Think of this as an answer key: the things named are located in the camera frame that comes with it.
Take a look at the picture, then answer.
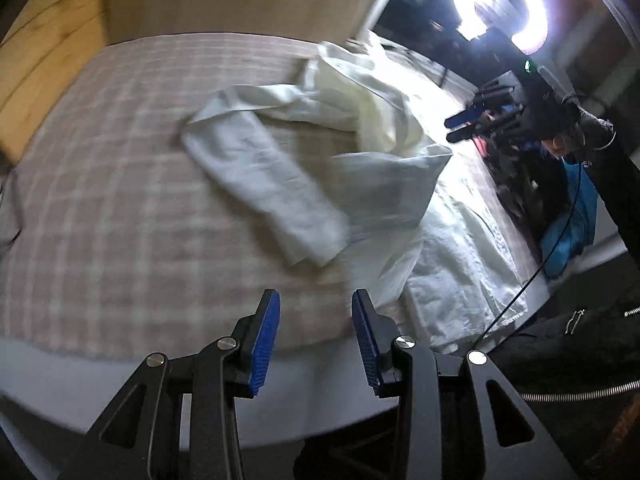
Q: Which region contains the blue jacket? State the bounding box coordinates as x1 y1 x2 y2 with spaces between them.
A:
537 160 598 278

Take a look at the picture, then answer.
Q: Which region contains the white shirt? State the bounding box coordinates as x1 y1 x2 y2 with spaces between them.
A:
181 30 530 356

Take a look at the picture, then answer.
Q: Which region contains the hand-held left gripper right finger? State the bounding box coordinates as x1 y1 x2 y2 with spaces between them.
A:
351 288 576 480

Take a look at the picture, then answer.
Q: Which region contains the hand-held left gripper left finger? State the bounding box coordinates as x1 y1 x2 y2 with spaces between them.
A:
57 289 282 480

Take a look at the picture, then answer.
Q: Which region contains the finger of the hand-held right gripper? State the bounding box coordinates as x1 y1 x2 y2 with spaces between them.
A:
444 85 526 128
446 114 531 144

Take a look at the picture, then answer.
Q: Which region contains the orange knit cloth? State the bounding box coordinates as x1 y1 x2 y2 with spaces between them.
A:
585 395 640 466

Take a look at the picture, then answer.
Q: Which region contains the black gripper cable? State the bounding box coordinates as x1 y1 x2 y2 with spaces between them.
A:
470 155 586 356

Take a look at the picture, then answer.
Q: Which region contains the person's right forearm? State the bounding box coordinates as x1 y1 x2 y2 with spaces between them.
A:
580 120 640 261

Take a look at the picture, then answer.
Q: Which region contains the pine plank board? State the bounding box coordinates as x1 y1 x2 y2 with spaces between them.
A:
0 0 111 166

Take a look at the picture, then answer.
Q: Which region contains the white ring light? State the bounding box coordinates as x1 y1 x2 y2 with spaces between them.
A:
452 0 548 56

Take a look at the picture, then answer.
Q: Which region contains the person's black jacket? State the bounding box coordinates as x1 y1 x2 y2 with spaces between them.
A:
490 300 640 480

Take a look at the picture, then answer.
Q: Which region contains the person's right hand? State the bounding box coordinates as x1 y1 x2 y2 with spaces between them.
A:
537 95 616 158

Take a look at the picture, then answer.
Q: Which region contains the plaid blanket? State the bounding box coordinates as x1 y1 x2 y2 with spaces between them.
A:
0 32 546 356

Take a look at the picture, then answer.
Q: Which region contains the black garment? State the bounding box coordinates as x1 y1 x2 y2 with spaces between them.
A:
487 140 571 241

